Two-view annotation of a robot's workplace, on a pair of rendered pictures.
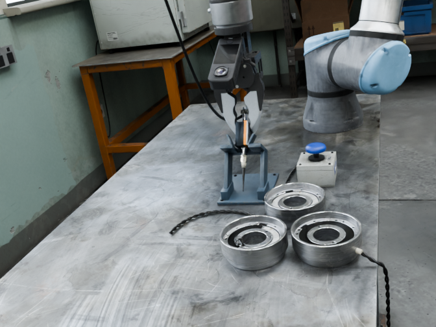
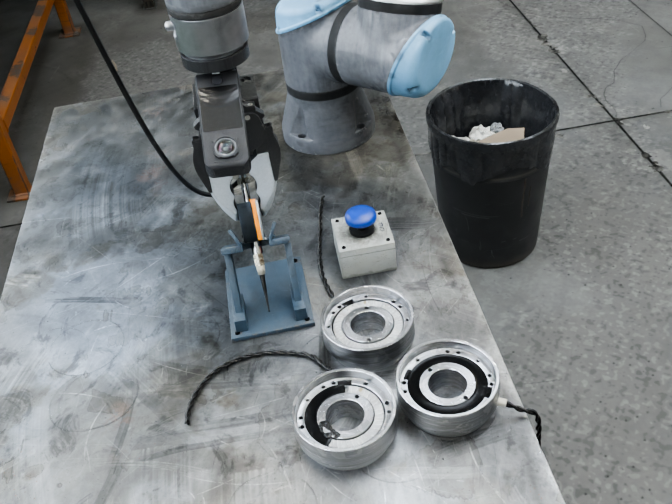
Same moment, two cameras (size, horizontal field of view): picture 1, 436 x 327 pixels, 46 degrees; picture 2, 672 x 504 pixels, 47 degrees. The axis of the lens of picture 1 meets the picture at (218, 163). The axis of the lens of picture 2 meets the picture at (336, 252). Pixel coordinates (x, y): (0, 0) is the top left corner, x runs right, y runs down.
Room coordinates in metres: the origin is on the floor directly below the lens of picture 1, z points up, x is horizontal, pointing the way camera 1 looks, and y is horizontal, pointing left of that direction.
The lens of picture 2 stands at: (0.22, 0.15, 1.45)
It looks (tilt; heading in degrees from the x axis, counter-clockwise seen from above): 39 degrees down; 336
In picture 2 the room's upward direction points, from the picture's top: 8 degrees counter-clockwise
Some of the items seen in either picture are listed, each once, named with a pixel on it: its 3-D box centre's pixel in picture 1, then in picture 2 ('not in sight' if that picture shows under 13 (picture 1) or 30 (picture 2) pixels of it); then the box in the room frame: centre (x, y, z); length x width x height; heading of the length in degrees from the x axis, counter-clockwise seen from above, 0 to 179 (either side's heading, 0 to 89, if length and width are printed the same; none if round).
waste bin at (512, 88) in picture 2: not in sight; (489, 177); (1.64, -0.95, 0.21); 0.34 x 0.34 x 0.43
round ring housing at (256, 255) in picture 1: (254, 242); (345, 420); (0.69, -0.04, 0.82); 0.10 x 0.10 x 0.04
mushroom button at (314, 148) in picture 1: (316, 156); (361, 227); (0.92, -0.19, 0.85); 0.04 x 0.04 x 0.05
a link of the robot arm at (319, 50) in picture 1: (330, 59); (320, 34); (1.23, -0.31, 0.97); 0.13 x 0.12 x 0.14; 27
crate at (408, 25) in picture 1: (396, 19); not in sight; (4.09, -1.58, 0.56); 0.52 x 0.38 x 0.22; 67
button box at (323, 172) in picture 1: (317, 167); (363, 240); (0.93, -0.20, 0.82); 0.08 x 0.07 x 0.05; 160
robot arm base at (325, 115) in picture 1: (331, 104); (325, 103); (1.24, -0.31, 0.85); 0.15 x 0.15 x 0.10
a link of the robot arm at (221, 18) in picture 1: (230, 13); (206, 28); (0.97, -0.07, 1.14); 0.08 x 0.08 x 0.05
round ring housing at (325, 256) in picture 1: (326, 239); (447, 388); (0.67, -0.15, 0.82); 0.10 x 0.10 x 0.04
